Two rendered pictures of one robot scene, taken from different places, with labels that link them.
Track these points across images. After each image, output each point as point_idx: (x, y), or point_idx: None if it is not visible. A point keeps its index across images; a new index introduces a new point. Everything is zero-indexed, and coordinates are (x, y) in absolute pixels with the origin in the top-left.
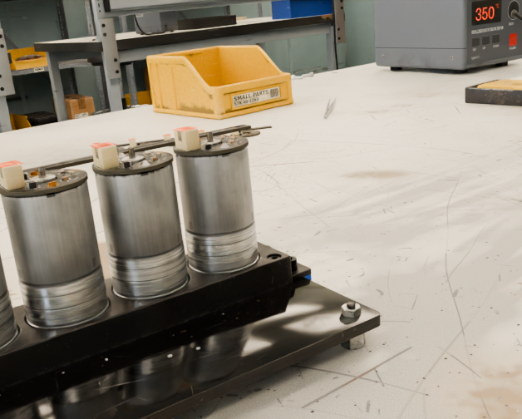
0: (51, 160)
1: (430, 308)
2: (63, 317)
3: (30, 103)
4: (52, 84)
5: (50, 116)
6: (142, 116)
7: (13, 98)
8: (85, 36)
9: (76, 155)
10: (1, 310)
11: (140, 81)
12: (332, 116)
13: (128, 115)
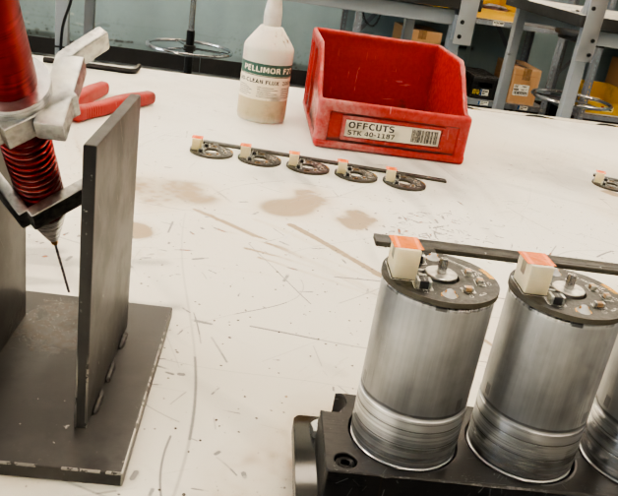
0: (542, 172)
1: None
2: None
3: (472, 56)
4: (509, 45)
5: (488, 78)
6: None
7: (459, 45)
8: (562, 1)
9: (571, 175)
10: (576, 440)
11: (602, 70)
12: None
13: None
